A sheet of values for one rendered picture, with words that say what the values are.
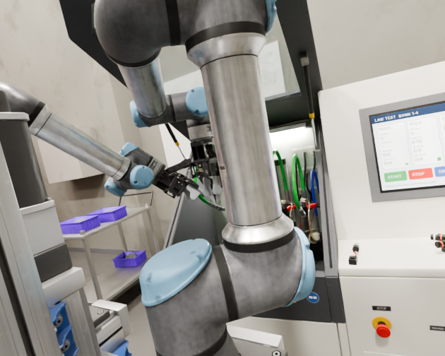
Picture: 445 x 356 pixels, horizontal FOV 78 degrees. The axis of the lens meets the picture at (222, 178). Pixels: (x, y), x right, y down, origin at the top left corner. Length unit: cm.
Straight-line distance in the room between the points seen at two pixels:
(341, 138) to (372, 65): 164
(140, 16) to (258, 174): 25
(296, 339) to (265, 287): 70
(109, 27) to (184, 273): 34
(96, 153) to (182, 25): 54
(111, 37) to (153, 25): 7
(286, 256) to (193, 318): 16
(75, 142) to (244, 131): 56
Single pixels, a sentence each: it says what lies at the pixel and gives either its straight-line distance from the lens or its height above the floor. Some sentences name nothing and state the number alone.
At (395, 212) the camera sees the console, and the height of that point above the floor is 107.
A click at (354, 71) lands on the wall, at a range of 275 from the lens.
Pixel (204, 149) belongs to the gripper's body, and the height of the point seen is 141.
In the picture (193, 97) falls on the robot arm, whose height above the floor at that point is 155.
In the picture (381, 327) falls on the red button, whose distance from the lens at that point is 101.
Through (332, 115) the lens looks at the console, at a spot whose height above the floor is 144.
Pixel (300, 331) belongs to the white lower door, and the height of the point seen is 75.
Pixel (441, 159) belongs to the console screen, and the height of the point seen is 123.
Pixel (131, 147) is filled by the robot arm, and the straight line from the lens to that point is 105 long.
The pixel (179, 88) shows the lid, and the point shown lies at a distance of 124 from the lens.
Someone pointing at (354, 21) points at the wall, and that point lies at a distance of 283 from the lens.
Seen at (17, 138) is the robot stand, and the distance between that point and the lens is 55.
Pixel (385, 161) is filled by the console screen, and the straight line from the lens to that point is 115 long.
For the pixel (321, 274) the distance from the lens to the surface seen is 99.
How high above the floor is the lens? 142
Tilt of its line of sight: 7 degrees down
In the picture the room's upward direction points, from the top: 11 degrees counter-clockwise
